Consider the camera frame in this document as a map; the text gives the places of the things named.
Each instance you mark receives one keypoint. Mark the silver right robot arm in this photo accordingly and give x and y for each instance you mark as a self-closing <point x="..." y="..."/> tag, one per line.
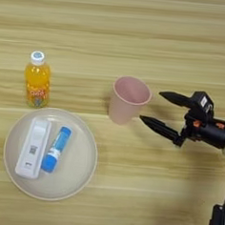
<point x="219" y="221"/>

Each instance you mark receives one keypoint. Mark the pink plastic cup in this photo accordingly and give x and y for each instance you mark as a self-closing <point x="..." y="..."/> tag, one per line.
<point x="126" y="106"/>

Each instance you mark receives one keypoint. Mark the round beige plate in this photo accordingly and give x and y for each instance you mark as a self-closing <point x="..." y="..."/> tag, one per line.
<point x="72" y="159"/>

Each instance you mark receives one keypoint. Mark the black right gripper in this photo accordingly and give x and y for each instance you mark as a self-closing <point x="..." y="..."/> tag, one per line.
<point x="208" y="133"/>

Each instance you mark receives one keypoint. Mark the blue glue stick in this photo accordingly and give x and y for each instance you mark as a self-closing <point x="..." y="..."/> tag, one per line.
<point x="55" y="149"/>

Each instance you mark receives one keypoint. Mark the orange juice bottle white cap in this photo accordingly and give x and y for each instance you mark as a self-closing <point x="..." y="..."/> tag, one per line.
<point x="38" y="80"/>

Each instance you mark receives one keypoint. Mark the white rectangular device box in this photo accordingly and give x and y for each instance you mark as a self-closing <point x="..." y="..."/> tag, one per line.
<point x="33" y="148"/>

